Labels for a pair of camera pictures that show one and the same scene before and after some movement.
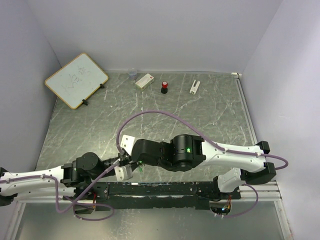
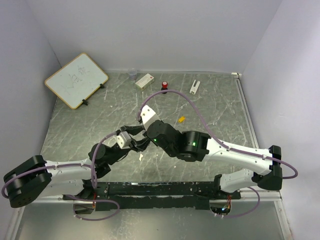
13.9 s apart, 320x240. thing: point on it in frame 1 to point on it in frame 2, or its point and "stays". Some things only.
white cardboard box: x=145 y=81 stays
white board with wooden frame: x=77 y=81 stays
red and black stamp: x=164 y=89 stays
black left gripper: x=125 y=159 to x=140 y=145
